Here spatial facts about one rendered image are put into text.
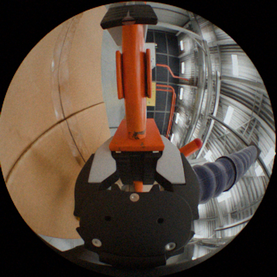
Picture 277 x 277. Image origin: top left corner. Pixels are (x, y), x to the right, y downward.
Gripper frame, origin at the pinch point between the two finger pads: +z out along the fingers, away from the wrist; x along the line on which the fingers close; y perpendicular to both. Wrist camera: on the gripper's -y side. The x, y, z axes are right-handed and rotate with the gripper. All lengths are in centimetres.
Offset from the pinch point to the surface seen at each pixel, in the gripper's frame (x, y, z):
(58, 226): -12.9, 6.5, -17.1
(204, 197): 25.1, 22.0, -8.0
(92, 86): -13.5, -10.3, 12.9
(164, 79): 323, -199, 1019
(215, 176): 32.3, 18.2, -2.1
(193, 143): 10.2, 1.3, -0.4
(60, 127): -12.8, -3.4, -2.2
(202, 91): 392, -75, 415
